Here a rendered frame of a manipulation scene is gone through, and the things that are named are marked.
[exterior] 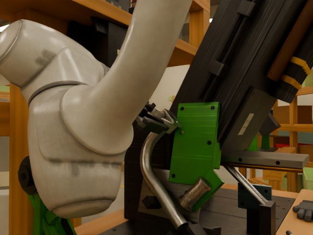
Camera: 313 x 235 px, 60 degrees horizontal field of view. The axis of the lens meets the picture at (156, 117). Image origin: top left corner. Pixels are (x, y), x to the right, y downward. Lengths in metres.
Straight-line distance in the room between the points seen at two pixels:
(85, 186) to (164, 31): 0.18
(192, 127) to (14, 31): 0.46
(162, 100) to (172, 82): 0.86
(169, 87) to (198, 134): 10.37
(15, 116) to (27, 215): 0.25
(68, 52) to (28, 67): 0.06
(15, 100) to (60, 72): 0.39
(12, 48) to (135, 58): 0.19
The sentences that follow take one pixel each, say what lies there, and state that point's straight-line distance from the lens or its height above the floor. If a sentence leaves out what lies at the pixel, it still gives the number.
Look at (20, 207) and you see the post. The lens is 0.78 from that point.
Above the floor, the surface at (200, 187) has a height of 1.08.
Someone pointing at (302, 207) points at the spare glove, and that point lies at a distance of 1.12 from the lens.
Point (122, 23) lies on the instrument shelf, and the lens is 0.82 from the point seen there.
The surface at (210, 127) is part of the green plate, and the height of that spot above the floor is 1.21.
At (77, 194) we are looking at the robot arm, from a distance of 0.32.
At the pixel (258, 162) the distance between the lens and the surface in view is 0.76.
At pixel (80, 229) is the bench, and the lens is 0.97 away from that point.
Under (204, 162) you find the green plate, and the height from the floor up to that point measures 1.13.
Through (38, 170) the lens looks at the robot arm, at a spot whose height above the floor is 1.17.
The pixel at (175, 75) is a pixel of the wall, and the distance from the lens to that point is 11.00.
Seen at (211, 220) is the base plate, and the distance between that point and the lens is 0.96.
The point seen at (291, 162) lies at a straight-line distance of 0.74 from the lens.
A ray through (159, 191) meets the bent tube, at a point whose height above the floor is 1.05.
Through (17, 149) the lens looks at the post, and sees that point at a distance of 0.77.
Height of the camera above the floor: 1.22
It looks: 1 degrees up
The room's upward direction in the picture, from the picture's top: straight up
